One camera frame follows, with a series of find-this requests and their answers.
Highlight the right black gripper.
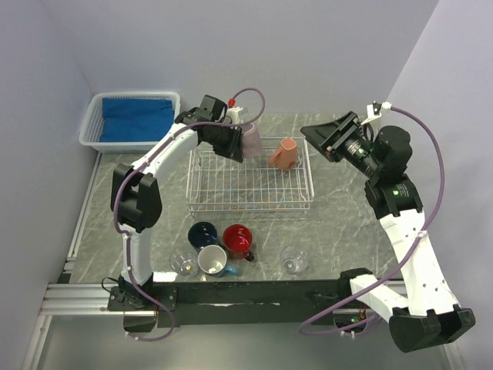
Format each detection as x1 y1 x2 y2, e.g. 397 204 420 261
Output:
300 111 382 178

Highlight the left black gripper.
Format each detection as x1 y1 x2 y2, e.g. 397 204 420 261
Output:
204 123 243 163

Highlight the mauve mug black handle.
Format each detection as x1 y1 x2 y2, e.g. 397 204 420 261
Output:
241 123 263 159

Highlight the pink floral mug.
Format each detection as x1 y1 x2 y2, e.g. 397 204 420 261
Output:
267 137 297 171

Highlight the red mug black handle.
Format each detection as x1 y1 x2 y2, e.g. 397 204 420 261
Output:
223 224 255 262

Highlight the dark blue mug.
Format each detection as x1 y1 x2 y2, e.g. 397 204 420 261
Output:
187 221 218 250

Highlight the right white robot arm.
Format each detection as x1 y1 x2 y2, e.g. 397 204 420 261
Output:
299 112 476 352

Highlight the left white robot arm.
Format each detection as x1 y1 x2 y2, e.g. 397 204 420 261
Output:
110 95 243 310

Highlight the blue cloth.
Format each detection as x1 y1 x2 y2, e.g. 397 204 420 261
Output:
99 98 174 143

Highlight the right clear glass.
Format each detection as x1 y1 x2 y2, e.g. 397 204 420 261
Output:
280 246 309 275

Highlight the clear glass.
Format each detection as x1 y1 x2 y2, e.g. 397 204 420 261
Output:
169 248 200 278
280 246 309 275

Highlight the light blue white mug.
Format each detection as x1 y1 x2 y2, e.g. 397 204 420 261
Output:
197 245 240 277

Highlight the left clear glass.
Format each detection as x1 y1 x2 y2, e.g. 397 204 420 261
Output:
169 248 200 278

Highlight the black base beam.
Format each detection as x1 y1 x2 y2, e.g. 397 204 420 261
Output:
99 279 386 335

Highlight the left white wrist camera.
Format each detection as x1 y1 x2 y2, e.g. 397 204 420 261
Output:
226 106 249 125

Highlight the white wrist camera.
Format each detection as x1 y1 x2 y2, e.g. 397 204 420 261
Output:
226 106 249 125
366 101 392 122

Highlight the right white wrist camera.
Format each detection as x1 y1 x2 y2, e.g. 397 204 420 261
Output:
366 101 392 122

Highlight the white wire dish rack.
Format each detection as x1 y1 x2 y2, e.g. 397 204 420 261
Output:
186 137 314 215

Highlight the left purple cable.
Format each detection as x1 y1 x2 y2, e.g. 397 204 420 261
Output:
113 87 266 343

